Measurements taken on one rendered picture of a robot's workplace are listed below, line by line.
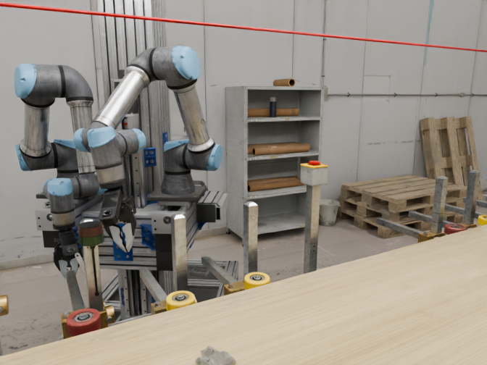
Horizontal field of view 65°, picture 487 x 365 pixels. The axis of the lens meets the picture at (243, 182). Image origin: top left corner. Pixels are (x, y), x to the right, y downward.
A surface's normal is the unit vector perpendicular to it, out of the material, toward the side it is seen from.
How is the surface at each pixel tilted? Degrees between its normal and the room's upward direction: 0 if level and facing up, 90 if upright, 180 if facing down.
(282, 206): 90
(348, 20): 90
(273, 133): 90
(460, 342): 0
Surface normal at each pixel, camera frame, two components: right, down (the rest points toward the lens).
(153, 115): -0.07, 0.22
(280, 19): 0.43, 0.20
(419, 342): 0.00, -0.98
